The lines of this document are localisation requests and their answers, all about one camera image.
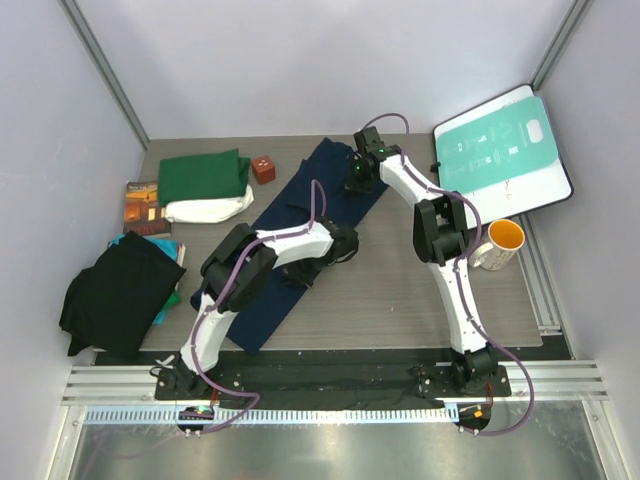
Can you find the aluminium frame post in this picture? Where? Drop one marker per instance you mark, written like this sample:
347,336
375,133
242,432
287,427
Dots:
571,22
92,46

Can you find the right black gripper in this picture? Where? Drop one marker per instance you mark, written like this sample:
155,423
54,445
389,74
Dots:
352,184

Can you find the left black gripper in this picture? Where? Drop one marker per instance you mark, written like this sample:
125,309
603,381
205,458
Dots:
295,275

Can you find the white whiteboard black frame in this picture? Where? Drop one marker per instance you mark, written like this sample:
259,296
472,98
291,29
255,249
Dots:
523,193

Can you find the white slotted cable duct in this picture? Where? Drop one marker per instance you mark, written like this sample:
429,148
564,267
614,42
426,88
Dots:
193,416

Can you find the white mug orange inside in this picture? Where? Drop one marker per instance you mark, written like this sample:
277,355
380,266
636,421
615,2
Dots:
502,240

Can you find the brown cover book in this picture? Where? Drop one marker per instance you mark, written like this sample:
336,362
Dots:
143,214

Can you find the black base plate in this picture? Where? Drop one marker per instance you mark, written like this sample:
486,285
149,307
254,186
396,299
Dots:
327,380

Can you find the teal t-shirt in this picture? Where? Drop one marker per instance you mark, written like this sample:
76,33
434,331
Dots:
146,275

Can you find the black crumpled t-shirt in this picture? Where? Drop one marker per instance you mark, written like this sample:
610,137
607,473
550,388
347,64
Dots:
112,304

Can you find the green folded t-shirt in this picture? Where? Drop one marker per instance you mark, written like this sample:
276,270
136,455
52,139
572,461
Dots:
207,176

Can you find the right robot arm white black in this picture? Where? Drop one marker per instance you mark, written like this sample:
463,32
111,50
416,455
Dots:
440,240

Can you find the red cube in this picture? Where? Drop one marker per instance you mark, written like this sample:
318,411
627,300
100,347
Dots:
263,169

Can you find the white folded t-shirt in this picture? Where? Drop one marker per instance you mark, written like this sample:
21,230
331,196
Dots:
209,211

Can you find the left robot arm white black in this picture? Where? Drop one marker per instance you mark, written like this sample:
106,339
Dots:
237,273

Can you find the right aluminium frame post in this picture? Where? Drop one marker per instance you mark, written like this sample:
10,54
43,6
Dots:
571,22

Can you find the navy blue t-shirt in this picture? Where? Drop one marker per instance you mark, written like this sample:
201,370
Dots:
316,190

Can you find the left aluminium frame post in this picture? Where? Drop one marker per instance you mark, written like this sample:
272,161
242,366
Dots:
92,46

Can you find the teal folding board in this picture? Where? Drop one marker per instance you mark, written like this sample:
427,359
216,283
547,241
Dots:
509,142

